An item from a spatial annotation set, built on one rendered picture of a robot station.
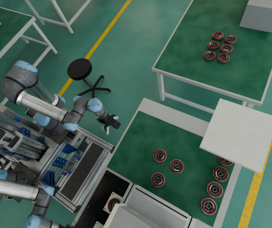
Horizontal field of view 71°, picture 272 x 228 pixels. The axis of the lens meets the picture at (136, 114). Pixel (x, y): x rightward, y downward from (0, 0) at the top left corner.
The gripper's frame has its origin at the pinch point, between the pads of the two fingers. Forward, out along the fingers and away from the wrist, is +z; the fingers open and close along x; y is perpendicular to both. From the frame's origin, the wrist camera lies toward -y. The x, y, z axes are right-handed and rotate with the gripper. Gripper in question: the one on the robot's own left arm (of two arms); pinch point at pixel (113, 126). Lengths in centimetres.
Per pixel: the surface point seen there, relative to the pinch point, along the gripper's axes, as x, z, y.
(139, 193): 30.2, 3.7, -38.6
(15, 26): -75, 41, 243
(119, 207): 40, -17, -36
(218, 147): -17, -5, -70
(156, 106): -45, 40, -8
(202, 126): -44, 40, -55
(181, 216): 28, 4, -66
